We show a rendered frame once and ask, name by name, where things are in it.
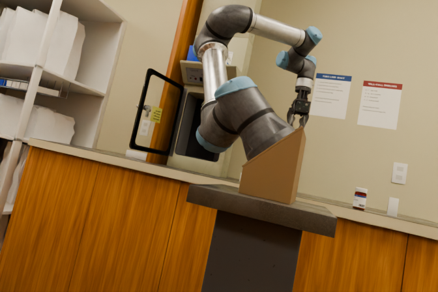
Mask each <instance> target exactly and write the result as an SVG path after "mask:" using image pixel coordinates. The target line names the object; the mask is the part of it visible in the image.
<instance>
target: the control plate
mask: <svg viewBox="0 0 438 292"><path fill-rule="evenodd" d="M186 75H187V80H188V82H194V83H203V81H200V79H199V77H200V78H202V79H203V69H198V68H186ZM190 78H192V79H190ZM194 78H197V80H195V79H194Z"/></svg>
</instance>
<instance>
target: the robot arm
mask: <svg viewBox="0 0 438 292"><path fill-rule="evenodd" d="M246 32H248V33H251V34H254V35H258V36H261V37H264V38H267V39H271V40H274V41H277V42H281V43H283V44H287V45H289V46H292V47H291V48H290V49H289V51H281V52H280V53H279V54H278V55H277V57H276V65H277V66H278V67H280V68H282V69H284V70H287V71H290V72H292V73H294V74H297V80H296V84H295V92H296V93H298V95H297V98H296V99H294V101H293V103H292V107H291V108H289V111H288V112H287V122H285V121H284V120H283V119H281V118H280V117H279V116H277V114H276V113H275V112H274V110H273V109H272V108H271V106H270V104H269V103H268V102H267V100H266V99H265V97H264V96H263V95H262V93H261V91H260V90H259V89H258V88H257V85H256V84H255V83H254V82H253V81H252V80H251V79H250V78H249V77H247V76H239V77H236V78H233V79H231V80H229V81H228V80H227V70H226V60H227V58H228V54H229V53H228V47H227V46H228V44H229V42H230V41H231V39H232V38H233V36H234V34H235V33H242V34H245V33H246ZM322 38H323V35H322V34H321V32H320V30H319V29H318V28H316V27H314V26H309V27H308V28H307V29H306V30H303V29H300V28H298V27H294V26H292V25H289V24H286V23H283V22H280V21H278V20H274V19H272V18H269V17H266V16H263V15H261V14H258V13H255V12H254V11H253V10H252V8H250V7H247V6H244V5H224V6H222V7H218V8H217V9H215V10H213V11H212V12H211V13H210V14H209V16H208V18H207V20H206V22H205V24H204V26H203V27H202V29H201V31H200V33H199V34H198V36H197V38H196V39H195V41H194V45H193V53H194V55H195V57H197V60H198V61H200V62H201V63H202V64H203V85H204V96H205V104H204V105H203V106H202V108H201V124H200V126H198V128H197V131H196V138H197V140H198V142H199V144H200V145H201V146H203V147H204V149H206V150H208V151H210V152H212V153H222V152H224V151H226V150H227V149H228V148H230V147H231V146H232V144H233V143H234V142H235V141H236V140H237V139H238V138H239V137H241V140H242V144H243V147H244V151H245V154H246V159H247V161H249V160H251V159H252V158H254V157H255V156H257V155H258V154H260V153H262V152H263V151H264V150H266V149H268V148H269V147H271V146H272V145H274V144H275V143H277V142H278V141H280V140H281V139H283V138H284V137H286V136H287V135H289V134H290V133H292V132H293V131H295V129H294V128H293V122H294V120H295V116H294V115H300V116H301V117H302V115H303V117H302V118H300V119H299V123H300V125H299V127H301V126H303V128H304V127H305V125H306V123H307V121H308V119H309V112H310V105H311V102H310V101H308V94H310V93H311V90H312V86H314V84H312V83H313V81H314V74H315V69H316V62H317V60H316V58H315V57H314V56H311V55H308V54H309V53H310V52H311V51H312V50H313V49H314V48H315V46H316V45H318V43H319V42H320V41H321V39H322Z"/></svg>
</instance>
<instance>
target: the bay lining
mask: <svg viewBox="0 0 438 292"><path fill-rule="evenodd" d="M203 101H204V100H202V99H200V98H199V99H197V98H196V97H194V96H192V95H191V94H190V93H188V94H187V97H186V103H185V106H184V111H183V115H182V121H181V126H180V129H179V135H178V138H177V144H176V147H175V153H177V154H183V155H186V156H193V157H196V158H202V159H206V160H212V161H216V162H217V161H218V159H219V156H220V153H212V152H210V151H208V150H206V149H204V147H203V146H201V145H200V144H199V142H198V140H197V138H196V131H197V128H198V126H200V124H201V108H202V105H201V104H202V103H203Z"/></svg>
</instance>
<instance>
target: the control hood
mask: <svg viewBox="0 0 438 292"><path fill-rule="evenodd" d="M180 64H181V72H182V80H183V83H184V84H189V85H199V86H204V85H203V83H194V82H188V80H187V75H186V68H198V69H203V64H202V63H201V62H197V61H183V60H180ZM226 70H227V80H228V81H229V80H231V79H233V78H236V77H239V76H241V72H240V70H239V69H238V68H237V66H236V65H226Z"/></svg>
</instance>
